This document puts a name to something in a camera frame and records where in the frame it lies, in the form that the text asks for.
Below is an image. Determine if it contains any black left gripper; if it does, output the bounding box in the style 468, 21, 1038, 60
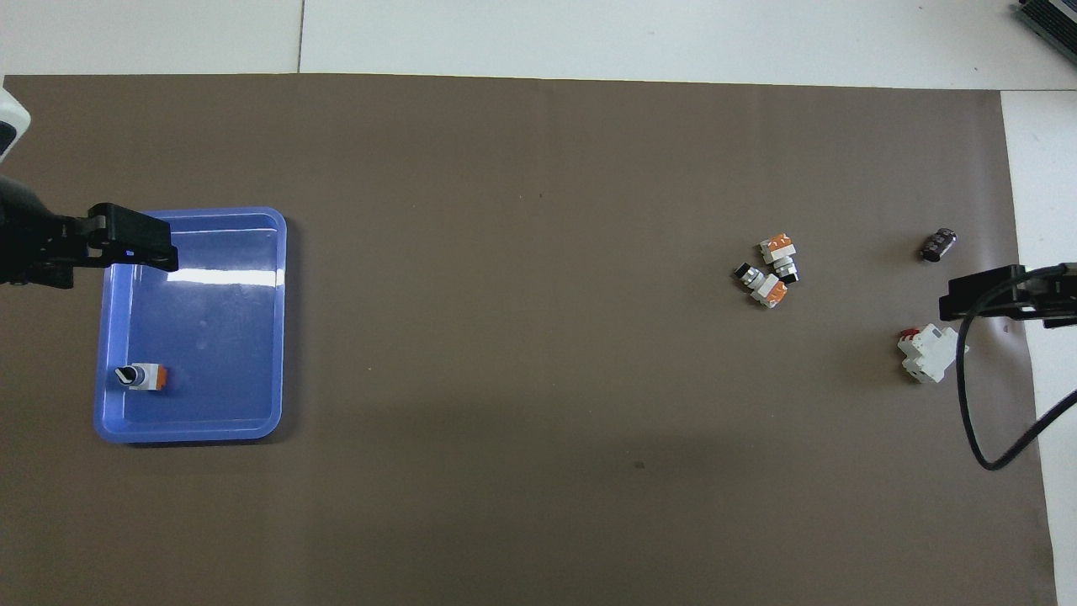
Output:
0, 173, 180, 290

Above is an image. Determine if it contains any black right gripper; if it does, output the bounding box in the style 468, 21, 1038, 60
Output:
938, 262, 1077, 330

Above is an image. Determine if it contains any selector switch green orange block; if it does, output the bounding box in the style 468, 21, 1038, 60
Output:
114, 363, 170, 393

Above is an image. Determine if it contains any white circuit breaker red lever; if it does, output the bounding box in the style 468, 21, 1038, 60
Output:
897, 323, 970, 385

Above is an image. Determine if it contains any blue plastic tray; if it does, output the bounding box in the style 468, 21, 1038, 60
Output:
93, 206, 289, 444

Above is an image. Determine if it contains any black electronic box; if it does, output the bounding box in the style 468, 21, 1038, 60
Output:
1014, 0, 1077, 43

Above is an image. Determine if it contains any brown table mat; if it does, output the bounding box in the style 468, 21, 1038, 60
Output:
0, 74, 1059, 606

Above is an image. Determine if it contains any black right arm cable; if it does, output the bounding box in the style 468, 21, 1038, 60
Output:
958, 264, 1077, 471

